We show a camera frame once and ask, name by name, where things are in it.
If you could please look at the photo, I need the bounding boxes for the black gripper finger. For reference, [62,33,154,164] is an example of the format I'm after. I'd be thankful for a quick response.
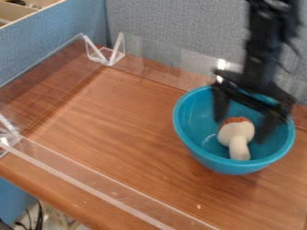
[255,111,287,143]
[211,87,231,122]

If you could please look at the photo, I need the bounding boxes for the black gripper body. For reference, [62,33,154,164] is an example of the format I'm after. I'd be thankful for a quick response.
[211,69,297,117]

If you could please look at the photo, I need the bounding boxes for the white brown-capped toy mushroom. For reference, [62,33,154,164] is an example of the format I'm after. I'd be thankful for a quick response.
[218,117,255,161]

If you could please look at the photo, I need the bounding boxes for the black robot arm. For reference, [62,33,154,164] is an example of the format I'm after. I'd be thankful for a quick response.
[211,0,302,142]

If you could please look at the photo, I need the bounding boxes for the blue plastic bowl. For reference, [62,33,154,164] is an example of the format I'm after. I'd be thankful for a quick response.
[172,86,297,175]

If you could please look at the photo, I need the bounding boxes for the clear acrylic back barrier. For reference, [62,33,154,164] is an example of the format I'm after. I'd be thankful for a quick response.
[115,32,307,106]

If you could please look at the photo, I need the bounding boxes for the clear acrylic barrier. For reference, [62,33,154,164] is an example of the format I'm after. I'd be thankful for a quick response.
[0,113,218,230]
[115,32,307,106]

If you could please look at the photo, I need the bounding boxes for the clear acrylic front barrier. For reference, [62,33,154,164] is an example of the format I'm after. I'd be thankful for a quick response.
[0,113,218,230]

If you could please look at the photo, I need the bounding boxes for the wooden shelf box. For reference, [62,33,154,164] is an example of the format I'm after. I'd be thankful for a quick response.
[0,0,67,30]

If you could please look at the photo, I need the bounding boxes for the clear acrylic corner bracket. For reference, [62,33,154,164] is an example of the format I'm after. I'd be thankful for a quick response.
[83,32,126,66]

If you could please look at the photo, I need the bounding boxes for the black cables under table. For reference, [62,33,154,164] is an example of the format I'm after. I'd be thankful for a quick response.
[0,199,46,230]

